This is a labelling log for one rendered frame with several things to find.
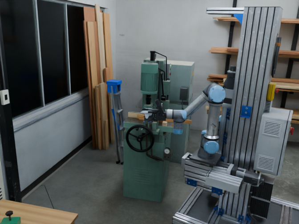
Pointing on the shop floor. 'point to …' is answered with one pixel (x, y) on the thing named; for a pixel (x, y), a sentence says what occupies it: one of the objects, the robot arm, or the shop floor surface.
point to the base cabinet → (145, 171)
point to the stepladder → (112, 83)
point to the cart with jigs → (33, 214)
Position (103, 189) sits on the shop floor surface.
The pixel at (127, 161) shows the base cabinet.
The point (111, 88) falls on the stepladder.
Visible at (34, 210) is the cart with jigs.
